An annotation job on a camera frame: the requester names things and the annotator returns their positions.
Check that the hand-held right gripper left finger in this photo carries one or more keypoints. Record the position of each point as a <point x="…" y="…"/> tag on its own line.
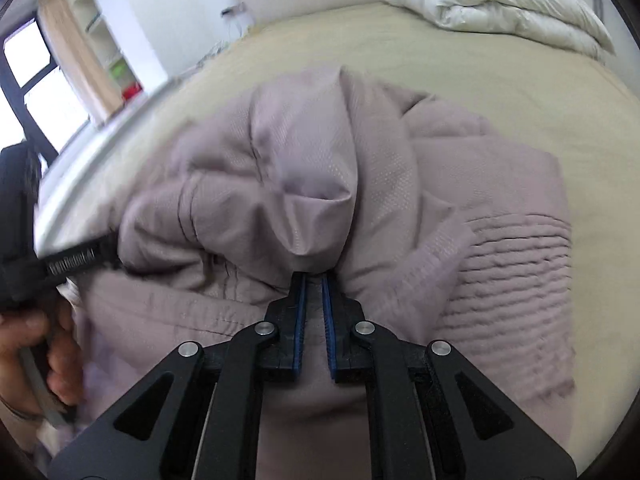
<point x="299" y="320"/>

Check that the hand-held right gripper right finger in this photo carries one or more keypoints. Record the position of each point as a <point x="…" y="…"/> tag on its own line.
<point x="330" y="325"/>

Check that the mauve hooded puffer coat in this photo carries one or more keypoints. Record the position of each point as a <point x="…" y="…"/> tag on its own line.
<point x="350" y="160"/>

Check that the person's left hand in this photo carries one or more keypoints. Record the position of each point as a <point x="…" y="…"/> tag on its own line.
<point x="60" y="360"/>

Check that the black framed window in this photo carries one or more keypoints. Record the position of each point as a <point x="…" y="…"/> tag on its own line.
<point x="30" y="75"/>

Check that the red box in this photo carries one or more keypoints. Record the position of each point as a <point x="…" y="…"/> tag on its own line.
<point x="132" y="91"/>

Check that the green lidded container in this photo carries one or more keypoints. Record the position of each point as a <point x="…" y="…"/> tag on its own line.
<point x="118" y="67"/>

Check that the white open shelf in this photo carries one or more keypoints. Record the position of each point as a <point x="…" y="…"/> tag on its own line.
<point x="95" y="5"/>

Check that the white nightstand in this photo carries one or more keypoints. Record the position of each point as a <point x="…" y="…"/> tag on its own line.
<point x="207" y="57"/>

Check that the bed with beige sheet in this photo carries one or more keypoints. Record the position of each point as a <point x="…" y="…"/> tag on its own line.
<point x="475" y="70"/>

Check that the white folded duvet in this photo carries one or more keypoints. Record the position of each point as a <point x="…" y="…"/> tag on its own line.
<point x="500" y="5"/>

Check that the wall socket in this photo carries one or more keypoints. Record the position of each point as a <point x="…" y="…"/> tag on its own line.
<point x="233" y="9"/>

